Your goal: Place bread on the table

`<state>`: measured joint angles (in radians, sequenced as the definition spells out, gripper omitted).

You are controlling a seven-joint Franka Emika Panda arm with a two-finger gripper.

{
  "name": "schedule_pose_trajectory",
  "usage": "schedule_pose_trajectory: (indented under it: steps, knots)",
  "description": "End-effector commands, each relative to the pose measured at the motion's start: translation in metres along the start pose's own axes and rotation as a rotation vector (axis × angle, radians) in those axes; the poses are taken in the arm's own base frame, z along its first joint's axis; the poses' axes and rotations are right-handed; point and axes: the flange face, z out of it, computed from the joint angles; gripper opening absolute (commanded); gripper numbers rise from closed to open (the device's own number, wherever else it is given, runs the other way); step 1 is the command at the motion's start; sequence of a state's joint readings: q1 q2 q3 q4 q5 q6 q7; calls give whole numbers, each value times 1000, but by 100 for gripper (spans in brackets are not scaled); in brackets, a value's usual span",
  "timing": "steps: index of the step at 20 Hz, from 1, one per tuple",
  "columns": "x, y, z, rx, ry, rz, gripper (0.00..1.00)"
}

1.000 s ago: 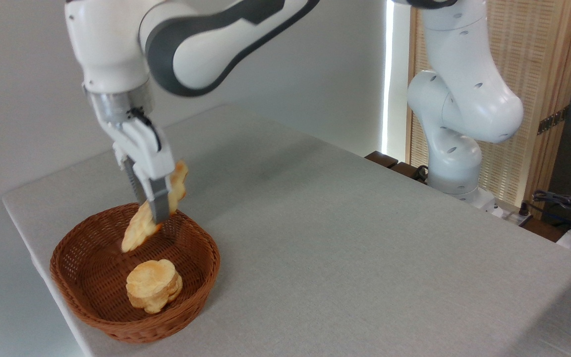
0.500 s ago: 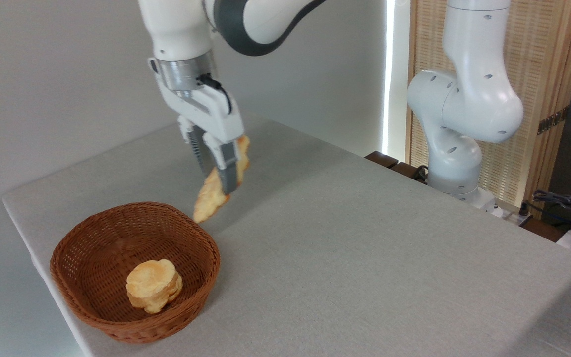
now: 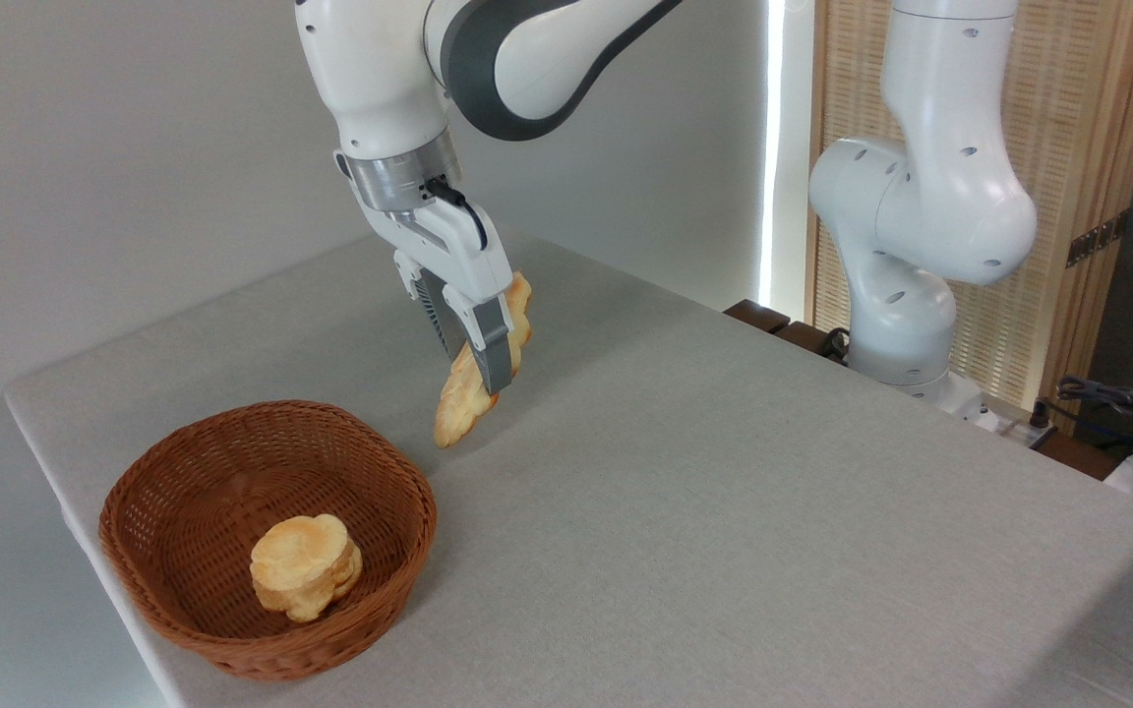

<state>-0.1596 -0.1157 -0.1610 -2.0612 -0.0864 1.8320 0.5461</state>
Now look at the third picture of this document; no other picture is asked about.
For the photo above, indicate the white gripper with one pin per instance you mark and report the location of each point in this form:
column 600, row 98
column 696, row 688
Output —
column 453, row 256

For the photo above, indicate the long braided bread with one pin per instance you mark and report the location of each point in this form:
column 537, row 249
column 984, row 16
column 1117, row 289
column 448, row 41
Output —
column 458, row 413

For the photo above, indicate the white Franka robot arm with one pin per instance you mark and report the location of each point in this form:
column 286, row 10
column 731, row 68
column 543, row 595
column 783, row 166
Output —
column 930, row 197

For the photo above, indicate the round flat bread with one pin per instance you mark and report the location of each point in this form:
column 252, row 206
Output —
column 301, row 568

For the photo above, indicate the grey tablecloth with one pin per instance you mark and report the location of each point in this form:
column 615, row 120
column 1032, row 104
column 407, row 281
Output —
column 724, row 541

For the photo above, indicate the brown wicker basket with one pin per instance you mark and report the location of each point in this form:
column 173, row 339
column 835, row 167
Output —
column 178, row 590

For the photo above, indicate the dark metal screen hinge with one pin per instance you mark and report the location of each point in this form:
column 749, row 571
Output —
column 1098, row 238

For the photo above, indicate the bamboo folding screen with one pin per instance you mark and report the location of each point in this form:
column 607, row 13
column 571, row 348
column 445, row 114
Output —
column 1088, row 98

